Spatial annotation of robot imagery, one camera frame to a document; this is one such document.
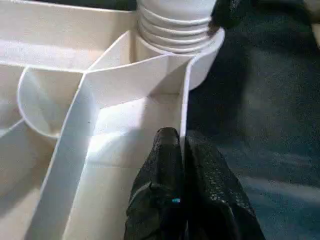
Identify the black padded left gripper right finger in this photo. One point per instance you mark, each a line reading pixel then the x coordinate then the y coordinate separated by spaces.
pixel 215 205

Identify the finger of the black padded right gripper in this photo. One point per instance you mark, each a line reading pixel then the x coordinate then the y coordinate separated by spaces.
pixel 230 15

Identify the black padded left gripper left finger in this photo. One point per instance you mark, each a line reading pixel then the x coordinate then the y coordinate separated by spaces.
pixel 160 195

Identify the white plastic table leg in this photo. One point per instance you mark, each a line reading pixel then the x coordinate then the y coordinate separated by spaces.
pixel 175 25

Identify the white plastic table top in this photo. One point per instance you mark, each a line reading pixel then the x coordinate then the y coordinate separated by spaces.
pixel 87 100

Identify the black padded mat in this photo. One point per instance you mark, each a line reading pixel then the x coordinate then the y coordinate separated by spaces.
pixel 262 112

